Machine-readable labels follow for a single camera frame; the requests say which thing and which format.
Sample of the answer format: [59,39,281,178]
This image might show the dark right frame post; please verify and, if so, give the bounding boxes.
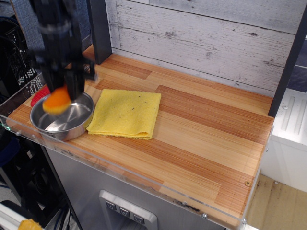
[268,5,307,117]

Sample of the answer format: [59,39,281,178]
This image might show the steel cabinet with buttons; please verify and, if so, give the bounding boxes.
[46,149,222,230]

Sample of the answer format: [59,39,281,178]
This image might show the black crate rack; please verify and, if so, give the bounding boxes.
[0,16,43,100]

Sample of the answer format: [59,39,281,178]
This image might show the red handled fork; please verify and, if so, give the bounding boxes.
[30,85,50,107]

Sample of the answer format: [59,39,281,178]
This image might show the yellow object bottom left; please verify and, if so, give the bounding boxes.
[18,219,43,230]

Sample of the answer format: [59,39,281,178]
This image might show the white plastic bin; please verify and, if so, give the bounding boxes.
[260,89,307,192]

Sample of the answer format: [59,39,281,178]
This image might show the clear acrylic table guard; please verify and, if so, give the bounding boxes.
[0,54,273,230]

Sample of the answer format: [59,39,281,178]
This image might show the orange plush fish toy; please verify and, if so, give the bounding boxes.
[42,86,71,115]

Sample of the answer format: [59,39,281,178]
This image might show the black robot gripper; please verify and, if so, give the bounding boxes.
[31,0,96,100]

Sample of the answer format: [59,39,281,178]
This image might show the yellow folded cloth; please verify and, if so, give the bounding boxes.
[87,89,162,140]

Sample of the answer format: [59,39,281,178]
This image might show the small steel pan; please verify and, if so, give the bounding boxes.
[30,93,94,141]

